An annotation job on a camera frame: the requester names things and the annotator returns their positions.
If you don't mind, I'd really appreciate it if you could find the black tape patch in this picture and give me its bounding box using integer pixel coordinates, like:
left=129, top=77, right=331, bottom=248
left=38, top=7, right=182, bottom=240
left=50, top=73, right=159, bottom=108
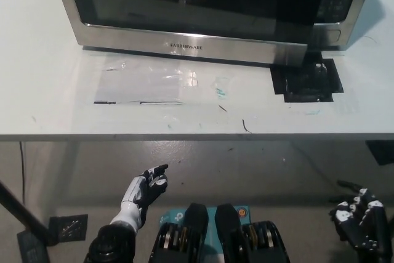
left=270, top=52, right=344, bottom=104

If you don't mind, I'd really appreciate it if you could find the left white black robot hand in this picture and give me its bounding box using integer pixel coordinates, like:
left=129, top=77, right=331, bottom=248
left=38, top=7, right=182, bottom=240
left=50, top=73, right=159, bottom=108
left=122, top=164, right=170, bottom=212

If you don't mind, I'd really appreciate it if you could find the black box under table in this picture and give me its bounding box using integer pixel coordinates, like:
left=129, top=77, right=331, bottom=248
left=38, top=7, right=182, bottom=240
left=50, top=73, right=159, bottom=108
left=365, top=140, right=394, bottom=166

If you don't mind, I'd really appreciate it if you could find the stainless Farberware microwave body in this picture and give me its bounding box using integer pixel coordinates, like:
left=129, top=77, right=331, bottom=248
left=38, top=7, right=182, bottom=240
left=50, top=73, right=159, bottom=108
left=81, top=0, right=378, bottom=52

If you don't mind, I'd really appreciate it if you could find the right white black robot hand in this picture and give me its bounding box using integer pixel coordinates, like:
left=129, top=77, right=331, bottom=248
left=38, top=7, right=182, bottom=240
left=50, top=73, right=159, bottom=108
left=328, top=179, right=387, bottom=257

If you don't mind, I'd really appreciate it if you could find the thin black cable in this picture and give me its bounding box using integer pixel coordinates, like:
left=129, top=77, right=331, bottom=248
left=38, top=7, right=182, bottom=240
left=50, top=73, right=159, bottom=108
left=18, top=141, right=27, bottom=209

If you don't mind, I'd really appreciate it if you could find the small silver knob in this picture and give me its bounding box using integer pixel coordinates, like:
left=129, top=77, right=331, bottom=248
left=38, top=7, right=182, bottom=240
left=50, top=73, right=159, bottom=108
left=313, top=62, right=328, bottom=76

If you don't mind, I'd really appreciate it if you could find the black patterned floor mat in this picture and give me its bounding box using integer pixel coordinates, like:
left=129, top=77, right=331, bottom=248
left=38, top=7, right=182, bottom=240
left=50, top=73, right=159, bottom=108
left=17, top=230, right=52, bottom=263
left=49, top=213, right=89, bottom=243

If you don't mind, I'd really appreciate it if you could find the clear plastic tape sheet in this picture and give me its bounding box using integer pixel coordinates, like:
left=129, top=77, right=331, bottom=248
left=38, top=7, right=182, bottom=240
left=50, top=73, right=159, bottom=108
left=92, top=55, right=204, bottom=105

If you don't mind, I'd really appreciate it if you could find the black slanted pole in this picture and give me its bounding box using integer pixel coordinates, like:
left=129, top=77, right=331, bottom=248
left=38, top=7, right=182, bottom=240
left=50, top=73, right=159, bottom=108
left=0, top=179, right=55, bottom=247

